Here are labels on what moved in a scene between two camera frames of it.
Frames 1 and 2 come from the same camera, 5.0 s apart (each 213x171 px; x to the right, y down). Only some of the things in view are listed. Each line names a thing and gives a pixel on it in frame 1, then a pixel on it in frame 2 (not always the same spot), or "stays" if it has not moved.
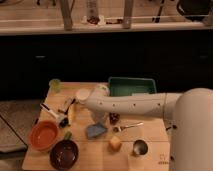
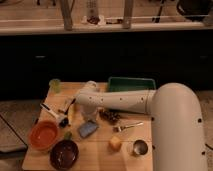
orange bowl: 44,135 stays
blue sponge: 94,130 → 87,129
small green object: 68,136 stays
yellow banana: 71,111 stays
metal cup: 140,147 stays
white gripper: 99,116 → 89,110
